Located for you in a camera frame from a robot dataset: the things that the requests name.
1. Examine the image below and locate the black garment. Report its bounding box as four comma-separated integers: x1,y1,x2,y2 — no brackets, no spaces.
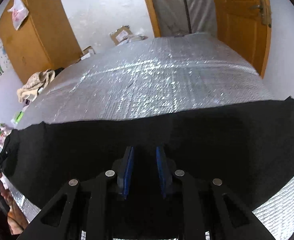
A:
2,96,294,240

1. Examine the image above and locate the person's left hand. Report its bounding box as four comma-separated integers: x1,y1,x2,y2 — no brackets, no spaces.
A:
0,181,28,239

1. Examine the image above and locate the green tissue pack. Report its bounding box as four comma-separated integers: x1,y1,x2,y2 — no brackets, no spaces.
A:
11,111,24,125

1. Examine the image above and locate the beige floral blanket pile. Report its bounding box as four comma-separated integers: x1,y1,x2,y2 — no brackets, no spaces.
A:
16,69,55,103

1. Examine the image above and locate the white small cardboard box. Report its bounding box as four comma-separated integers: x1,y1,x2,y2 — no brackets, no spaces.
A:
81,46,95,60

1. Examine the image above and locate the brown cardboard box with label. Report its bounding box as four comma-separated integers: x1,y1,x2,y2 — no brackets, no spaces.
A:
110,26,132,46

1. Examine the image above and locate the orange wooden wardrobe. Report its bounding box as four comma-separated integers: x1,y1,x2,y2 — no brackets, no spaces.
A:
0,0,83,83

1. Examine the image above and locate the white pink plastic bag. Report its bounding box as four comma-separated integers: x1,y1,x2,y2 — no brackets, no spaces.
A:
7,0,29,30

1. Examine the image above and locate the translucent plastic door curtain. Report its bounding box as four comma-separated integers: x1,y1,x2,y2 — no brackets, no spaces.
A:
152,0,217,37

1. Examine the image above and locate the orange wooden door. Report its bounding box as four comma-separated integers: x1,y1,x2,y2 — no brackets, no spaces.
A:
214,0,271,77

